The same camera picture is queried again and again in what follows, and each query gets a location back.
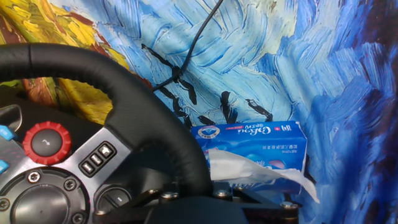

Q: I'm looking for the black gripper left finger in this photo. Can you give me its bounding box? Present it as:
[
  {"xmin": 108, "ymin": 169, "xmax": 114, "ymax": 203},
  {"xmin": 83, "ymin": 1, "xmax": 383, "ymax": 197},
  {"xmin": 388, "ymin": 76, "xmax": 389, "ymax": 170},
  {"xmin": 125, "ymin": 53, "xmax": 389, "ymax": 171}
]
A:
[{"xmin": 92, "ymin": 183, "xmax": 197, "ymax": 224}]

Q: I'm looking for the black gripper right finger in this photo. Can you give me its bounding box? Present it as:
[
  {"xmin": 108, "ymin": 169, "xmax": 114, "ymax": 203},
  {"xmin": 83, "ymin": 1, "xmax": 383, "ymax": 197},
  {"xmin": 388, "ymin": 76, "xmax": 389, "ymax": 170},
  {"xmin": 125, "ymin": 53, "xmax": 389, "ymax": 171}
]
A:
[{"xmin": 195, "ymin": 182, "xmax": 300, "ymax": 224}]

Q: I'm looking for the black steering wheel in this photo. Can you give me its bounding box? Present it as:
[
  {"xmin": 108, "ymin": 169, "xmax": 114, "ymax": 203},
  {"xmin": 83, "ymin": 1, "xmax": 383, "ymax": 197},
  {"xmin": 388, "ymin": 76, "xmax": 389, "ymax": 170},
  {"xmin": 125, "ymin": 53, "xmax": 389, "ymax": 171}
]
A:
[{"xmin": 0, "ymin": 43, "xmax": 214, "ymax": 224}]

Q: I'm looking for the blue tissue pack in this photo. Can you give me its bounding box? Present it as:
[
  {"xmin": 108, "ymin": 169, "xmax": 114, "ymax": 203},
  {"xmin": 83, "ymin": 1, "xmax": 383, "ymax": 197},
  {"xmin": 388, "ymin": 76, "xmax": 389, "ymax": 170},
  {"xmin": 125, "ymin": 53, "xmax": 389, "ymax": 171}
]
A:
[{"xmin": 190, "ymin": 120, "xmax": 321, "ymax": 205}]

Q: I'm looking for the painted wheatfield cloth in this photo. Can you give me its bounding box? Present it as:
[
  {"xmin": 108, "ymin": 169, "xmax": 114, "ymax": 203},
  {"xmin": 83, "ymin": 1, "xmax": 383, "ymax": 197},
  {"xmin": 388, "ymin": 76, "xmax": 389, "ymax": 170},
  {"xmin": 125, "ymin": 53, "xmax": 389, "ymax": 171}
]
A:
[{"xmin": 0, "ymin": 0, "xmax": 398, "ymax": 224}]

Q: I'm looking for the black usb cable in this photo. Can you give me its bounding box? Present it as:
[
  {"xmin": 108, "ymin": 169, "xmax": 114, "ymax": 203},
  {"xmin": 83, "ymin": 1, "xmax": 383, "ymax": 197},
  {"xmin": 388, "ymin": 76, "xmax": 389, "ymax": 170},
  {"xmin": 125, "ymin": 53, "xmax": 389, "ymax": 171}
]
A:
[{"xmin": 151, "ymin": 0, "xmax": 224, "ymax": 93}]

